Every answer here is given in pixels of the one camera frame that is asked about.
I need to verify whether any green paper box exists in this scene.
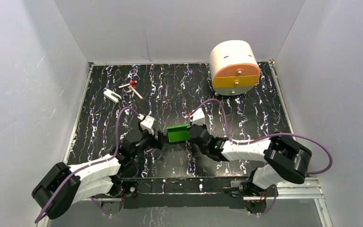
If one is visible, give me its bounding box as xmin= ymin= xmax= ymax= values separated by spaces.
xmin=166 ymin=123 xmax=190 ymax=144

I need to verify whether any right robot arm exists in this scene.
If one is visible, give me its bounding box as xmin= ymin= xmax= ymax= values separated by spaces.
xmin=188 ymin=124 xmax=312 ymax=197

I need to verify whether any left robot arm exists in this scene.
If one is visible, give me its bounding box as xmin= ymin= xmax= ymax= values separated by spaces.
xmin=32 ymin=130 xmax=168 ymax=219

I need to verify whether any small white plastic clip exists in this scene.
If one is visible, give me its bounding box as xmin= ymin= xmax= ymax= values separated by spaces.
xmin=104 ymin=89 xmax=121 ymax=104

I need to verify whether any pink tube pen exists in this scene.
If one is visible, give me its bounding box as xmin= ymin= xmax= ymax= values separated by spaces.
xmin=129 ymin=85 xmax=144 ymax=100

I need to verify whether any red capped marker pen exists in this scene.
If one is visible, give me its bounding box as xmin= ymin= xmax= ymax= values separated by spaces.
xmin=118 ymin=80 xmax=137 ymax=89

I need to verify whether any round cream drawer cabinet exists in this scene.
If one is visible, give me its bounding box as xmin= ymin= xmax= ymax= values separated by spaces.
xmin=209 ymin=40 xmax=260 ymax=96

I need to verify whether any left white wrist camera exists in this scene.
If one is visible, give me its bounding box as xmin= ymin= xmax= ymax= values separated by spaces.
xmin=138 ymin=114 xmax=156 ymax=135

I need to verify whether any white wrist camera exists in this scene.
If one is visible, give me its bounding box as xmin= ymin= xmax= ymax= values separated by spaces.
xmin=190 ymin=108 xmax=206 ymax=126
xmin=138 ymin=114 xmax=156 ymax=135

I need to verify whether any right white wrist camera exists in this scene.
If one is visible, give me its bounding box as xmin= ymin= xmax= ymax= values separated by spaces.
xmin=190 ymin=108 xmax=206 ymax=126

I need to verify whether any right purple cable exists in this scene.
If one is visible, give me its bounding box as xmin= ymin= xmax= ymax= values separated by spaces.
xmin=189 ymin=98 xmax=333 ymax=217

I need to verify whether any purple cable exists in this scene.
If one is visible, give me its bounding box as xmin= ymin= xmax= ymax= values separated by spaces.
xmin=34 ymin=106 xmax=143 ymax=224
xmin=189 ymin=98 xmax=333 ymax=217

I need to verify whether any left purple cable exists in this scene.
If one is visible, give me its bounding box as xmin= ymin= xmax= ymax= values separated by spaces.
xmin=34 ymin=106 xmax=143 ymax=224

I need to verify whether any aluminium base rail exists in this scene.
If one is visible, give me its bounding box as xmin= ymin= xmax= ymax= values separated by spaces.
xmin=43 ymin=178 xmax=323 ymax=202

